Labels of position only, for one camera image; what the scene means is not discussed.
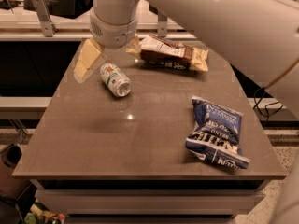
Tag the left metal rail bracket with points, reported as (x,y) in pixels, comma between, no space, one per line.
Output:
(47,26)

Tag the brown cream chip bag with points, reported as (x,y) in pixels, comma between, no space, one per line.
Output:
(163,52)

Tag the dark bin at left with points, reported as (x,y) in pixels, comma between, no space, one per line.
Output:
(13,188)

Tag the middle metal rail bracket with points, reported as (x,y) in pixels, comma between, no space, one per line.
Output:
(162,25)

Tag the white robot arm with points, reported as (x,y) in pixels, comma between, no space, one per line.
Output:
(260,37)

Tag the colourful items under table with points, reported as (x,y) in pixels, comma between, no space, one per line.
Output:
(40,215)

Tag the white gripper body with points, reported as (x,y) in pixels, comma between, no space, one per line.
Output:
(114,34)

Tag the metal rail bracket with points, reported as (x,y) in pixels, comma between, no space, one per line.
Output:
(162,25)
(47,26)

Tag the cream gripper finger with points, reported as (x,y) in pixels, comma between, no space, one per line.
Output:
(133,47)
(90,57)

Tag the blue chip bag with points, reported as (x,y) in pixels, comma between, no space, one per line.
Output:
(216,135)

